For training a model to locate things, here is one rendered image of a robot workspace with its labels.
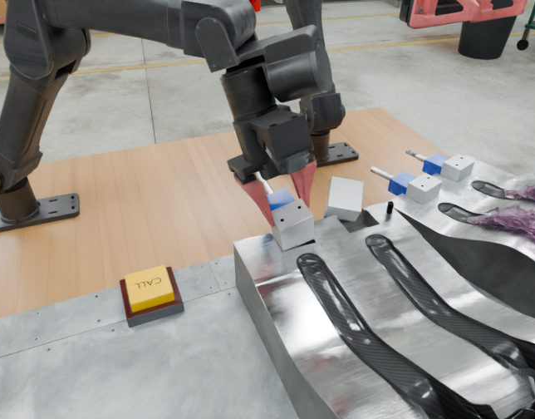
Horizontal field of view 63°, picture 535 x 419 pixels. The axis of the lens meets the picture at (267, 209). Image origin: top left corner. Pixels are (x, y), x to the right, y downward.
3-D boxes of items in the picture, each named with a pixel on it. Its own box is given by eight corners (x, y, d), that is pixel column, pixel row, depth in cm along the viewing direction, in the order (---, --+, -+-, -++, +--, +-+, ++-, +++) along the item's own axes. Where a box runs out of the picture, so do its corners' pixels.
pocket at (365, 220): (331, 233, 69) (334, 214, 67) (360, 225, 71) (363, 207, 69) (346, 251, 66) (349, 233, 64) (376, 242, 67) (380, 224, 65)
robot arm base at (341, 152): (365, 126, 94) (349, 114, 99) (278, 142, 88) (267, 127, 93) (360, 159, 98) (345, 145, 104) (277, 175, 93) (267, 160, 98)
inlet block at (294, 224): (246, 192, 69) (241, 168, 65) (274, 179, 70) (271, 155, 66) (282, 253, 61) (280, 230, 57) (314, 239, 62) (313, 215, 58)
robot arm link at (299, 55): (337, 76, 54) (309, -29, 48) (324, 102, 47) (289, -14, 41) (254, 97, 59) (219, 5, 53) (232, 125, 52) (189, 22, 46)
